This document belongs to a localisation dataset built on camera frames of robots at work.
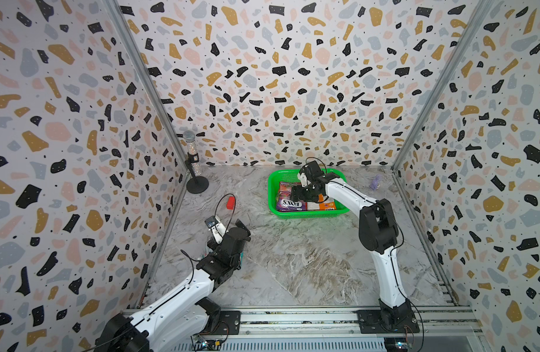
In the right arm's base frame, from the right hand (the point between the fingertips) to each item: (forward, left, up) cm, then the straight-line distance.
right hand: (295, 197), depth 100 cm
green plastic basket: (+20, +8, -7) cm, 23 cm away
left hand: (-19, +23, +7) cm, 31 cm away
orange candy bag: (-2, -15, -2) cm, 16 cm away
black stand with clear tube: (+12, +50, -5) cm, 52 cm away
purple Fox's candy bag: (-3, +5, 0) cm, 6 cm away
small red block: (0, +31, -6) cm, 32 cm away
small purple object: (+13, -40, -6) cm, 43 cm away
